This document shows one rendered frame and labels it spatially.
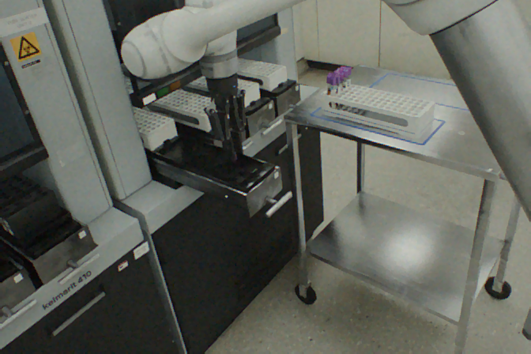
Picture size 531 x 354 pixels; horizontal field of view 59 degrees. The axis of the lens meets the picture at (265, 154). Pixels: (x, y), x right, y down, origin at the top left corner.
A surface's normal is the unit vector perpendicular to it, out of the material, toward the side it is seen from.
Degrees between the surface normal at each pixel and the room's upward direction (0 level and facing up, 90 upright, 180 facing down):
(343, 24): 90
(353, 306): 0
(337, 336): 0
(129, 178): 90
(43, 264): 90
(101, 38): 90
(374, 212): 0
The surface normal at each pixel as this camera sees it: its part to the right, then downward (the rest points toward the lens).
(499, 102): -0.55, 0.47
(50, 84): 0.79, 0.25
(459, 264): -0.10, -0.84
